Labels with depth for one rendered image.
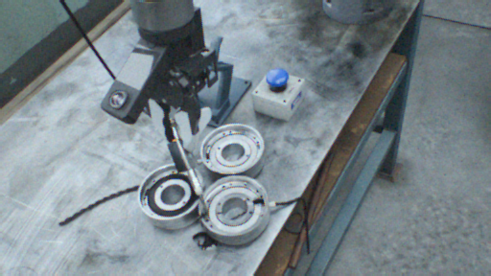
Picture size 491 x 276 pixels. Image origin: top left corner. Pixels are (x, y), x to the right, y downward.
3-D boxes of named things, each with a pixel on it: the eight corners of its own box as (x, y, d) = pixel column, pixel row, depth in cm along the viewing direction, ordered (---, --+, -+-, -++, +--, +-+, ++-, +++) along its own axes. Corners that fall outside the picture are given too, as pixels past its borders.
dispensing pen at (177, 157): (198, 228, 71) (155, 122, 72) (206, 222, 75) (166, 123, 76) (211, 222, 71) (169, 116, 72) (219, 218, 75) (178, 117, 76)
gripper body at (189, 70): (221, 84, 71) (213, 9, 62) (184, 118, 66) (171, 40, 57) (179, 69, 74) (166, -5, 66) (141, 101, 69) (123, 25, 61)
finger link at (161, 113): (192, 126, 78) (190, 82, 72) (168, 149, 75) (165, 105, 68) (175, 119, 79) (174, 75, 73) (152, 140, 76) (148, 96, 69)
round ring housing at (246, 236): (207, 255, 72) (201, 241, 69) (200, 197, 79) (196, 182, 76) (277, 241, 72) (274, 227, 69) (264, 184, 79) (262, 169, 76)
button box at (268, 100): (288, 123, 87) (286, 103, 83) (254, 111, 90) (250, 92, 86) (308, 93, 91) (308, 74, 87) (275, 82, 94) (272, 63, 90)
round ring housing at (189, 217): (136, 230, 76) (128, 216, 73) (155, 175, 83) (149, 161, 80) (200, 236, 74) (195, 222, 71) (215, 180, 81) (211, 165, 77)
